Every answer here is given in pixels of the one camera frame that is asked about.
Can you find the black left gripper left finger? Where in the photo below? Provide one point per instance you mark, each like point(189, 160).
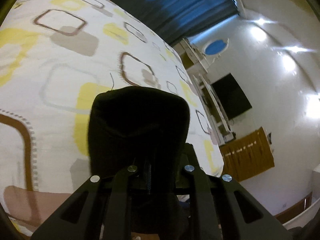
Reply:
point(115, 207)

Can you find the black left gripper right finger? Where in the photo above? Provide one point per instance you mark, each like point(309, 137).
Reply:
point(220, 208)

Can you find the black pants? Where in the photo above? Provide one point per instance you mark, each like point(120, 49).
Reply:
point(142, 126)

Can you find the wooden cabinet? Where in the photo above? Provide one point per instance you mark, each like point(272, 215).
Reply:
point(248, 156)

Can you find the white dressing table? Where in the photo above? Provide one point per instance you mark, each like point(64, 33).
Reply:
point(197, 65)

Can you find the oval blue mirror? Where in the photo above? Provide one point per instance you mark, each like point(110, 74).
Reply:
point(216, 47)

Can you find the white patterned bed sheet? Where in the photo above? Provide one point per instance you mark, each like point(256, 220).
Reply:
point(56, 57)

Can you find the dark blue curtain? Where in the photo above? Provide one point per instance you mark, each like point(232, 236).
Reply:
point(174, 20)

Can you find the black wall television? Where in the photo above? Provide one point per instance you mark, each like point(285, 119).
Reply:
point(231, 96)

